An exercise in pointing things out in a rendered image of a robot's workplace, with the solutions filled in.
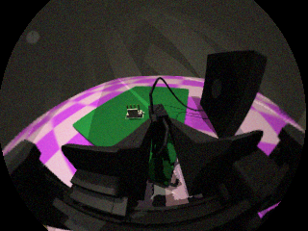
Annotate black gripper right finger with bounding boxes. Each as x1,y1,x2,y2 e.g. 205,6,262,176
169,118,265,196

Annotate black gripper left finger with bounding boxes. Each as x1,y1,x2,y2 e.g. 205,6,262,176
61,119,153,201

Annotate green flat board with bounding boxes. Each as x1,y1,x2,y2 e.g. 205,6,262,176
72,86,189,185

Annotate black cable with plug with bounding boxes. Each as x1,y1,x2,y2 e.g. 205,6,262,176
149,77,209,158

